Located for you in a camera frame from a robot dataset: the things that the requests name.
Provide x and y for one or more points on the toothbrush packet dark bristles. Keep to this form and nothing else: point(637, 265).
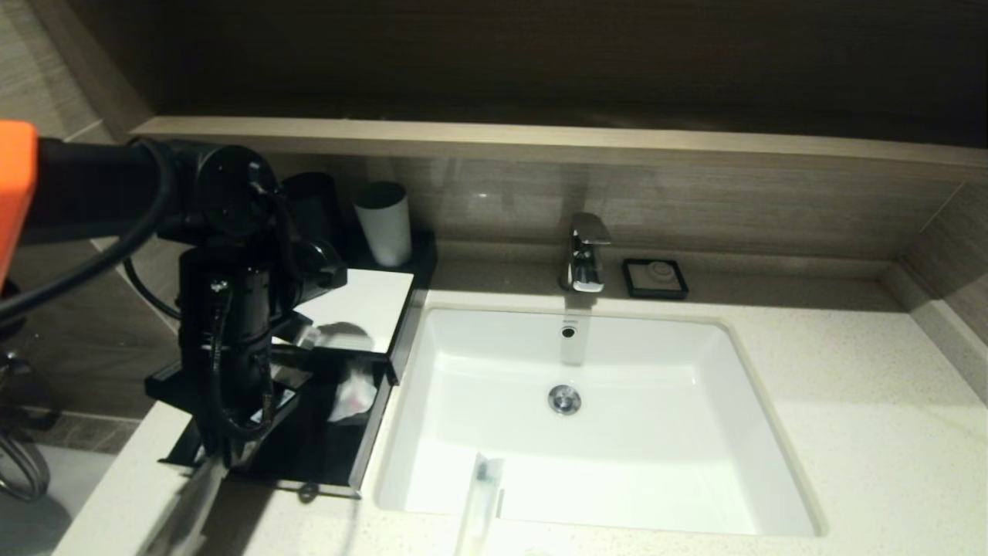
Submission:
point(478, 510)

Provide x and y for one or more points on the round white soap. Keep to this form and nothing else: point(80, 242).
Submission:
point(658, 271)

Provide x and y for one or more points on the black and orange left arm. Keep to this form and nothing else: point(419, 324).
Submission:
point(85, 185)

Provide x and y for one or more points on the black square soap dish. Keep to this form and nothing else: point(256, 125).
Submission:
point(639, 284)

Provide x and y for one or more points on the white sink basin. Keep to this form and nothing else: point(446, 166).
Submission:
point(656, 432)

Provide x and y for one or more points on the white cup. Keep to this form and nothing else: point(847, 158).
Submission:
point(384, 230)

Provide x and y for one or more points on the chrome faucet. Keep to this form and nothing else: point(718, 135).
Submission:
point(584, 262)

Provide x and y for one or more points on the black box drawer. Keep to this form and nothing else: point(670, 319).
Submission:
point(309, 457)

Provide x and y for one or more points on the white packet green print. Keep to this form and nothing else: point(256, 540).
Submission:
point(189, 510)

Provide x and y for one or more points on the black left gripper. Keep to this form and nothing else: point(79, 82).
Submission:
point(231, 386)

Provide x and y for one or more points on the chrome drain plug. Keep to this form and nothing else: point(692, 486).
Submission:
point(564, 400)

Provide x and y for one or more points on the black cup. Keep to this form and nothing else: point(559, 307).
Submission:
point(320, 205)

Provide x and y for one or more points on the wooden wall shelf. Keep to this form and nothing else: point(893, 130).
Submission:
point(540, 141)

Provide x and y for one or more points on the translucent shower cap packet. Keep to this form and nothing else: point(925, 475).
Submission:
point(355, 398)

